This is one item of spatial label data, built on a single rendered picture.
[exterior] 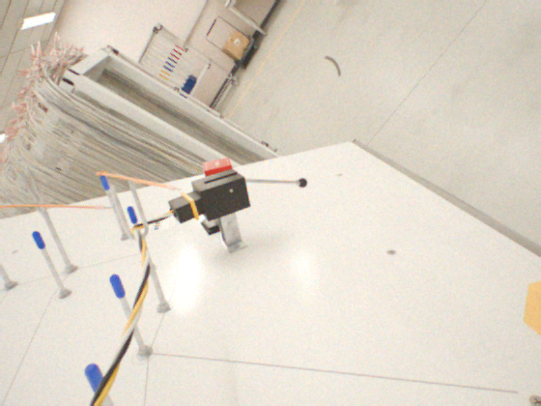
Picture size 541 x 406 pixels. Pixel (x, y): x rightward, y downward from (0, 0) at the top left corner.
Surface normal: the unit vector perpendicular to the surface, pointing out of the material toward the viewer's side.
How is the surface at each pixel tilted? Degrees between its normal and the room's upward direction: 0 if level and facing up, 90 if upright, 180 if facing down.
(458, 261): 47
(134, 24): 90
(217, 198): 100
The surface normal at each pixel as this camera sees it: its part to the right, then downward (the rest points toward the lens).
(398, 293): -0.16, -0.90
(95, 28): 0.13, 0.50
